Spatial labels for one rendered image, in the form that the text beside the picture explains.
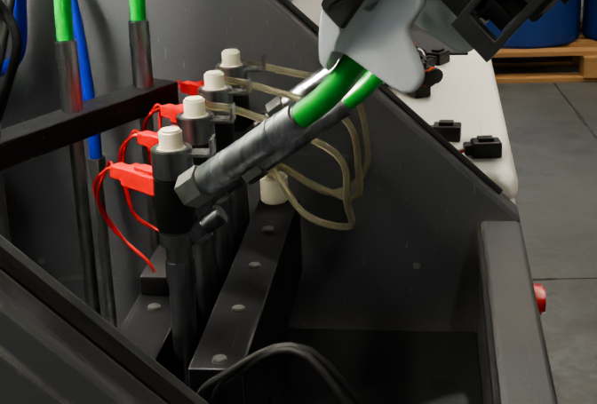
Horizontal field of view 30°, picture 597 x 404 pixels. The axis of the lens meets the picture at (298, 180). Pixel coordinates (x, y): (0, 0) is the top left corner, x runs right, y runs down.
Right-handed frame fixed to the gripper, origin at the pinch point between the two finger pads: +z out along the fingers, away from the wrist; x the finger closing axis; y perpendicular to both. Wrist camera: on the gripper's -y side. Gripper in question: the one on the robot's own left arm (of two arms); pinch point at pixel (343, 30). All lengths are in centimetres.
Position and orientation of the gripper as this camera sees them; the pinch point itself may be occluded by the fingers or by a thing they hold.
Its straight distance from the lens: 58.4
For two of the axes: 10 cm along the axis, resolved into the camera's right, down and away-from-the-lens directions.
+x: 6.5, -4.7, 6.0
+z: -3.8, 4.9, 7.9
